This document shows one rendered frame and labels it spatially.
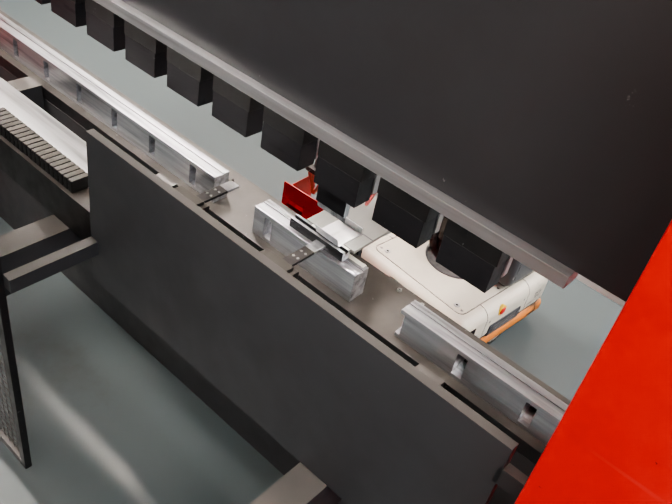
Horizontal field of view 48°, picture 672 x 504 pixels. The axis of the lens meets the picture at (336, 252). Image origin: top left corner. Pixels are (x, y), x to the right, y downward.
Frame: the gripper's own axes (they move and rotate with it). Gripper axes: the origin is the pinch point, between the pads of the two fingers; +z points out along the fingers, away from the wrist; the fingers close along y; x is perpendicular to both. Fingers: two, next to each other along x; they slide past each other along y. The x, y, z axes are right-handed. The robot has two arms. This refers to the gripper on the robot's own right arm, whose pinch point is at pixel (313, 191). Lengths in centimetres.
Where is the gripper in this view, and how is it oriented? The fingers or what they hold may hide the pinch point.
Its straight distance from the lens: 263.3
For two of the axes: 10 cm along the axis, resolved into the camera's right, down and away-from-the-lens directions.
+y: -5.7, 1.9, -8.0
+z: -3.2, 8.5, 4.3
